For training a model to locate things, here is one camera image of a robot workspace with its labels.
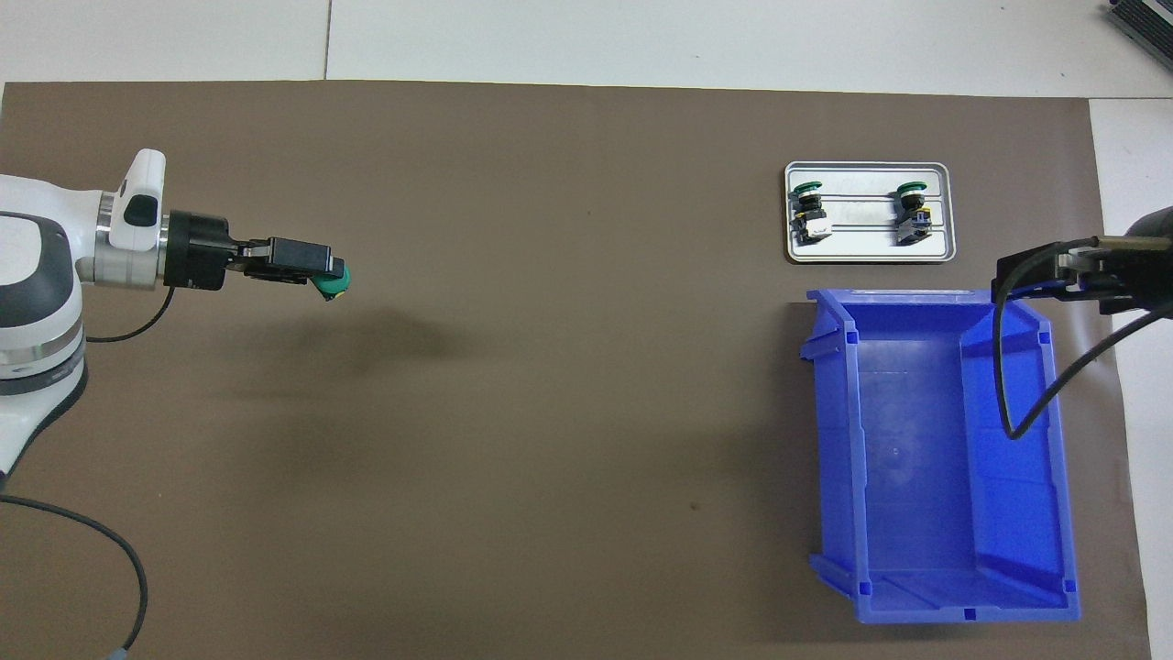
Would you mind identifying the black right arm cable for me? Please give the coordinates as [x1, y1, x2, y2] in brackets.
[993, 236, 1173, 441]

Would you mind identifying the brown table mat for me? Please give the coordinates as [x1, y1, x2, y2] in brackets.
[0, 81, 1151, 660]

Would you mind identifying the blue plastic storage bin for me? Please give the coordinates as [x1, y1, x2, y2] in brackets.
[799, 288, 1082, 625]

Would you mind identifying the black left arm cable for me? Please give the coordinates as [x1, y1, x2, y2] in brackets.
[0, 286, 175, 660]

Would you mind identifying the grey ribbed device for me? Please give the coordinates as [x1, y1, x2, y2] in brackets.
[1104, 0, 1173, 51]

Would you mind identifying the grey metal tray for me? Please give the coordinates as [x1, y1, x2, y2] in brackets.
[784, 161, 956, 265]

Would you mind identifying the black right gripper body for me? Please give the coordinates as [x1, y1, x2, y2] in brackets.
[1100, 206, 1173, 317]

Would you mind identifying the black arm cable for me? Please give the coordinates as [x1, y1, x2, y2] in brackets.
[993, 236, 1173, 441]
[0, 286, 175, 660]

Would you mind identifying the green push button switch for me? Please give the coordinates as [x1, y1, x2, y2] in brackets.
[893, 181, 933, 247]
[790, 181, 831, 246]
[312, 259, 351, 302]

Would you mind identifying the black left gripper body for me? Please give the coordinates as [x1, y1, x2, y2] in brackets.
[165, 213, 271, 291]

